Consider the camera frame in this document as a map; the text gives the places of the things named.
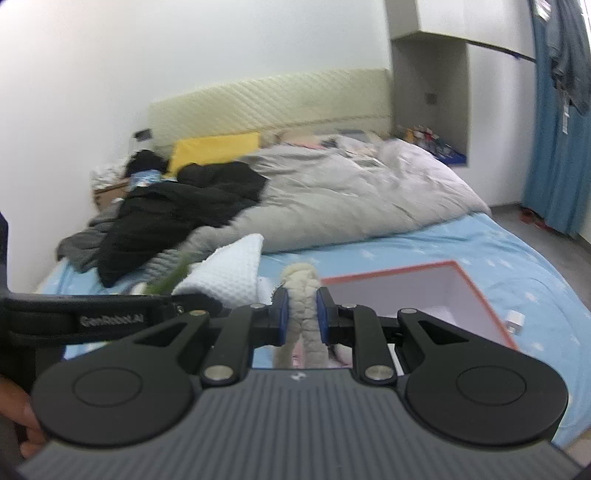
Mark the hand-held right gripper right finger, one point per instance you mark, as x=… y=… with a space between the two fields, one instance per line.
x=322 y=319

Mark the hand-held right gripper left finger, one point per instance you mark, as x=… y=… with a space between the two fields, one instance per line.
x=283 y=319

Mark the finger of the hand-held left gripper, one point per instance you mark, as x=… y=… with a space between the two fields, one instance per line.
x=211 y=303

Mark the white waffle towel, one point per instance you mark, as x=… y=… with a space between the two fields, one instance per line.
x=231 y=272

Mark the orange cardboard box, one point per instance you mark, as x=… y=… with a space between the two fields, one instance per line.
x=443 y=295

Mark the person's left hand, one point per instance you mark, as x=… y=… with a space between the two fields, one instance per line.
x=25 y=415

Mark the dark grey quilted jacket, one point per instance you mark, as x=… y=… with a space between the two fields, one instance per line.
x=78 y=249

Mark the black clothing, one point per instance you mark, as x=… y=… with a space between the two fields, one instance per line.
x=184 y=203

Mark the grey duvet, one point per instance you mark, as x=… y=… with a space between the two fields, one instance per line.
x=346 y=198

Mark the brown cardboard box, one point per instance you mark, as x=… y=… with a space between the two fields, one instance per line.
x=111 y=196

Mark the blue printed pouch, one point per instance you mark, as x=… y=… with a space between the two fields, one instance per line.
x=145 y=178

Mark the dark cloth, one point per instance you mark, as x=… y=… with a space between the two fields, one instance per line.
x=147 y=162

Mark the patterned grey cloth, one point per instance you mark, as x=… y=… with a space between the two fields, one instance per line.
x=106 y=175

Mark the yellow pillow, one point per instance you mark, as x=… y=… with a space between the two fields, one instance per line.
x=207 y=147

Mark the white power adapter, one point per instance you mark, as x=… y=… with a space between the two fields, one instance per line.
x=515 y=322

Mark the blue printed bed sheet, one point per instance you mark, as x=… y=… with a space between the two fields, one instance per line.
x=508 y=258

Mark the cream quilted headboard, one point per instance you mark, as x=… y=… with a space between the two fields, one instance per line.
x=268 y=101

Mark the row of small bottles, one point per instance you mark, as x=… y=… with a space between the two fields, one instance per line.
x=429 y=136

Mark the blue curtain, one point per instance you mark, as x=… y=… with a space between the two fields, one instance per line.
x=558 y=175

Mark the hanging denim garment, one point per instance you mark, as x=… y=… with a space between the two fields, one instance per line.
x=571 y=50

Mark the black wall socket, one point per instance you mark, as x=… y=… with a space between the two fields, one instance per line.
x=143 y=134

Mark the dark wall switch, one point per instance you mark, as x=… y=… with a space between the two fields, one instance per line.
x=431 y=98

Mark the dark curtain rail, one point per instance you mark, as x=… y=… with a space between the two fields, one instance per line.
x=503 y=50

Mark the white wall cabinet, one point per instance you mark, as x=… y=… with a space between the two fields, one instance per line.
x=489 y=23

